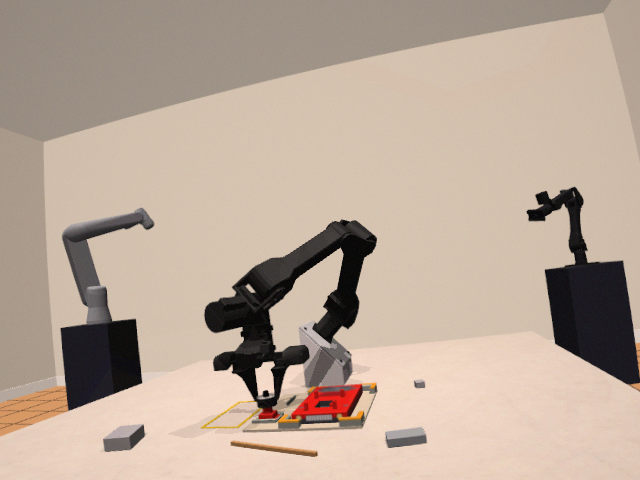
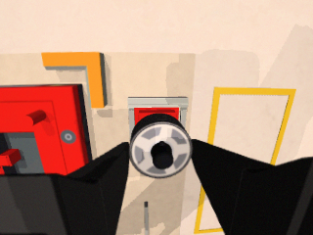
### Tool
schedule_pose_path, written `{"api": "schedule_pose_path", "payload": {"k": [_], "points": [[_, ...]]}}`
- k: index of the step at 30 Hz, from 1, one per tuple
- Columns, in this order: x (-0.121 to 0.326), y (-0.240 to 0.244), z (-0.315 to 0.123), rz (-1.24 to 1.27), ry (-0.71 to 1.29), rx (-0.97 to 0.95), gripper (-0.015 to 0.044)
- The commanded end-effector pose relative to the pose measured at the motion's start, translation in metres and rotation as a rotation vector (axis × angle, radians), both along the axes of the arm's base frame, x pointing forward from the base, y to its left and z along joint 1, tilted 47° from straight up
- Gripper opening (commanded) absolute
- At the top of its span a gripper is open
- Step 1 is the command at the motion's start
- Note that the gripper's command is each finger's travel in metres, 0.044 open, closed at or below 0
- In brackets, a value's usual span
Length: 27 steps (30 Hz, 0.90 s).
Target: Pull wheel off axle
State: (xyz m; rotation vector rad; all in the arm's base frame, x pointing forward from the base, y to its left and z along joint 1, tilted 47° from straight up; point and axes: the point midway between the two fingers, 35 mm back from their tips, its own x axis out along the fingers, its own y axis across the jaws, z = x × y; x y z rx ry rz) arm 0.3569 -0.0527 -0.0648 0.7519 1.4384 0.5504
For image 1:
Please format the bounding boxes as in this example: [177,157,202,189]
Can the tan wooden rod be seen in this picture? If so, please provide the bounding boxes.
[230,440,318,457]

